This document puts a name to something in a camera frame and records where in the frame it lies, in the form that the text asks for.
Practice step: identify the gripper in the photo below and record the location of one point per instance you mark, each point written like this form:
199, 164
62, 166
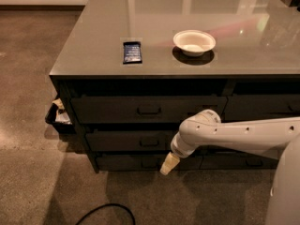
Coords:
177, 150

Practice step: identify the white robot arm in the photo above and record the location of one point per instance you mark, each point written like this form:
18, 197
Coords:
270, 138

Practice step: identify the black bin with trash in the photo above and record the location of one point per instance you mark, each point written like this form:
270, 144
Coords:
58, 118

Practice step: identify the white bowl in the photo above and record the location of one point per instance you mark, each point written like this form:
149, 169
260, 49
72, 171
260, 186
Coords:
194, 43

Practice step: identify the dark grey drawer cabinet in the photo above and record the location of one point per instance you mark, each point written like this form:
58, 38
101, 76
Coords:
257, 52

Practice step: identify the drawer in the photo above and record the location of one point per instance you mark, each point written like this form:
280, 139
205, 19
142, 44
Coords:
236, 161
138, 140
143, 162
256, 107
169, 109

